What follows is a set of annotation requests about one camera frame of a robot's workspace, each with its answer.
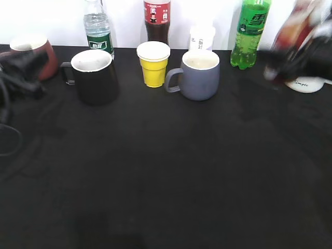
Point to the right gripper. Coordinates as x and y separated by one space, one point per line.
313 59

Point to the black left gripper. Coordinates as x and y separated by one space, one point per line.
20 73

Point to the orange nescafe coffee bottle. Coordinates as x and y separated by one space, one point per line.
305 16

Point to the black mug white inside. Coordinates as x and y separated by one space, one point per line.
93 74

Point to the maroon mug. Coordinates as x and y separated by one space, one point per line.
36 43

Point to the green sprite bottle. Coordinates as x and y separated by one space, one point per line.
250 27

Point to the grey mug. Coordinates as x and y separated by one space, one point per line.
198 76

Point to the clear water bottle green label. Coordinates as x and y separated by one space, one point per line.
97 27

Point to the yellow paper cup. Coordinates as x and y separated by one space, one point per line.
153 56

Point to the cola bottle red label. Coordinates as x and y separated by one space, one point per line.
157 20

